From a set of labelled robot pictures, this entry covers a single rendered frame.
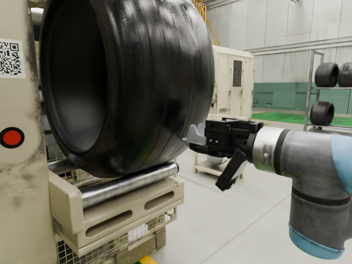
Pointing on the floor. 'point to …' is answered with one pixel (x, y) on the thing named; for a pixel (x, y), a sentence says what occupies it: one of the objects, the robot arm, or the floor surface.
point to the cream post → (23, 153)
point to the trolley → (328, 67)
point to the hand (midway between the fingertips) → (186, 142)
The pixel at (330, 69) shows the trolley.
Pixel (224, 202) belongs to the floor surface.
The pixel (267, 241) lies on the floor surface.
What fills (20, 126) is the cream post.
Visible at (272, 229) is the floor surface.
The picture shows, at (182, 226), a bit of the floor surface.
